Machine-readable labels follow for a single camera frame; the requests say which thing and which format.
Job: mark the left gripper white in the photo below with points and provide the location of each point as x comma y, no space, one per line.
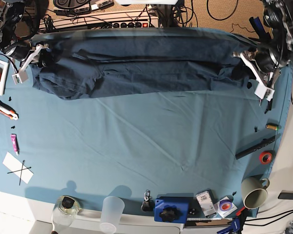
262,66

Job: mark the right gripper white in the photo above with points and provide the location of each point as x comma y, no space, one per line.
38,55

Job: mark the dark blue T-shirt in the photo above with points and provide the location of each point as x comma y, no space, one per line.
111,66

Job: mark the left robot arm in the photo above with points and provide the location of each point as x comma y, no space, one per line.
278,15

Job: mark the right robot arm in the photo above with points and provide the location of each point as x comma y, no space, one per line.
11,13

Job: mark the white marker pen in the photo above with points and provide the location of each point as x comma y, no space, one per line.
269,106

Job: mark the small brass battery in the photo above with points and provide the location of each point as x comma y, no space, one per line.
272,127

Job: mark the black flat bar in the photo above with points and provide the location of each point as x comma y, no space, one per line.
265,142

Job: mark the red tape roll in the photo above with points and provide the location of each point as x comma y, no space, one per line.
265,157

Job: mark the pink glue tube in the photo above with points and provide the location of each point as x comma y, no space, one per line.
15,143

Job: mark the white paper card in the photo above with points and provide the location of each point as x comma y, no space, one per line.
18,168

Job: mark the black foot pedal stop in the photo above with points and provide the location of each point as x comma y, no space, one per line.
62,4

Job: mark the black foot pedal zero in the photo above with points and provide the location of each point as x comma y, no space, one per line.
81,6

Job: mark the beige ceramic mug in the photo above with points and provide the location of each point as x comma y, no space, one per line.
254,192

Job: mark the black adapter on table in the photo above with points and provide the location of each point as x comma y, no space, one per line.
285,195

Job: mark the black foot pedal start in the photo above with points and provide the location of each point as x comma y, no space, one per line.
100,4

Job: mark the purple tape in packet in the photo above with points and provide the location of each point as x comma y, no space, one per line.
225,207

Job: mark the white labelled box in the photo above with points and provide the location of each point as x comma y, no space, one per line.
206,204

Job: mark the black power strip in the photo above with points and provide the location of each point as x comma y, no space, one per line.
133,24

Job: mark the light blue table cloth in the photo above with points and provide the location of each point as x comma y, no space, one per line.
171,143

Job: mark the blue clamp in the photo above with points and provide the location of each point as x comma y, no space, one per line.
236,225

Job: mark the glass jar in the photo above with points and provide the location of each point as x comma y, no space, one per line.
65,210

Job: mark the blue plastic block with knob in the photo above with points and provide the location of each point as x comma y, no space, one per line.
171,209

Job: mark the clear plastic cup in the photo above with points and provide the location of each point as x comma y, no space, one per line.
112,211

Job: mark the black key fob with chain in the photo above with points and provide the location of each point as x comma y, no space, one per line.
147,204

